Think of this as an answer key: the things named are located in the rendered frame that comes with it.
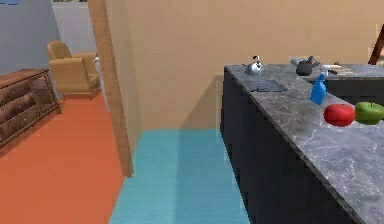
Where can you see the silver kettle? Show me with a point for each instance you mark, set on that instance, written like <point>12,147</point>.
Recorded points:
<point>255,67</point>

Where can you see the black cooktop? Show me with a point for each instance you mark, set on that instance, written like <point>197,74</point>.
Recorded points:
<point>266,85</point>

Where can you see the red tomato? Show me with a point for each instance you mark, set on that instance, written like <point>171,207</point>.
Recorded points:
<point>339,114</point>

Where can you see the brown wooden door frame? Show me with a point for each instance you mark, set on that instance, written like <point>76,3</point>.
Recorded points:
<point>111,90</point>

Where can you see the black pot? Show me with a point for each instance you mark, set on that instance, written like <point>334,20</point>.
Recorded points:
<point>305,67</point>

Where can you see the dark kitchen counter marble top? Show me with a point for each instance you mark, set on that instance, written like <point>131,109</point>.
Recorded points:
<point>300,140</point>

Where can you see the tan armchair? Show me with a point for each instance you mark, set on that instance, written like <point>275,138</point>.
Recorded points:
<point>71,71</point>

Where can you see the pale cutting board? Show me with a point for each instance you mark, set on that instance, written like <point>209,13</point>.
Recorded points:
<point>338,69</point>

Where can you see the brown wooden chest of drawers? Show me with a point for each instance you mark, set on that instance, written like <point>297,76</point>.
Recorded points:
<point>23,98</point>

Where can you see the blue spray bottle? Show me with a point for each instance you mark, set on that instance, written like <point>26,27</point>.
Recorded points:
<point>318,91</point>

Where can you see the green apple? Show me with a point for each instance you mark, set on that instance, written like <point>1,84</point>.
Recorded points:
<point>368,112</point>

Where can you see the brown wooden post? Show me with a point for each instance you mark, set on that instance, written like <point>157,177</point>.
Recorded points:
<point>377,48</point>

